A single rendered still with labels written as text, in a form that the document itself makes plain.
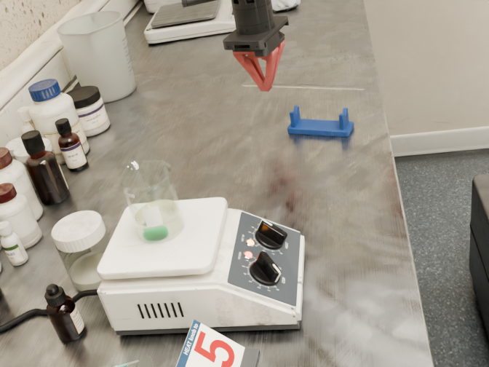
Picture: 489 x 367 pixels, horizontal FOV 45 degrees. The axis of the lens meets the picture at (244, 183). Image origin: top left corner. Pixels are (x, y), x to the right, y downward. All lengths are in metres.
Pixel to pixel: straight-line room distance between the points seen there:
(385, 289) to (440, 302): 1.06
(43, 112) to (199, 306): 0.50
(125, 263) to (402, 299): 0.28
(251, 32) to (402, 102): 1.38
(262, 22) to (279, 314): 0.44
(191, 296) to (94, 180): 0.41
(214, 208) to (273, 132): 0.34
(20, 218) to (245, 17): 0.41
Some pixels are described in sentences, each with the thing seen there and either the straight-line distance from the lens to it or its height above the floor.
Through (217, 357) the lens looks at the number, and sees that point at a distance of 0.58.
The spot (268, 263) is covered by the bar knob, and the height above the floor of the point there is 0.81.
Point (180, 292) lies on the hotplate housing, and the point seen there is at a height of 0.81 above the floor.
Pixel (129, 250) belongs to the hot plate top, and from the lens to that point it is 0.63.
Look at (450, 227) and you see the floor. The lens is 1.95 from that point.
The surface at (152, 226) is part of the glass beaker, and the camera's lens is 0.61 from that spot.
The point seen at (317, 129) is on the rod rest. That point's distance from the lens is 0.93.
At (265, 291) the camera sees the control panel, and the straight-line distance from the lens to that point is 0.59.
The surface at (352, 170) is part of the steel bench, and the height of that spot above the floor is 0.75.
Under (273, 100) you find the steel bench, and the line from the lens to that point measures 1.07.
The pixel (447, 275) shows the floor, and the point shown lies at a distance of 1.78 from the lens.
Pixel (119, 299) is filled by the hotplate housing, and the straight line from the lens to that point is 0.62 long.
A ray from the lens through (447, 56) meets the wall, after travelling 2.17.
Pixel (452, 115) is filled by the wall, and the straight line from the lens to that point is 2.27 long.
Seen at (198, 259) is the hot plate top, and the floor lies 0.84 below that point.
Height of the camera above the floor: 1.20
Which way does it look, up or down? 32 degrees down
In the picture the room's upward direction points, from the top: 12 degrees counter-clockwise
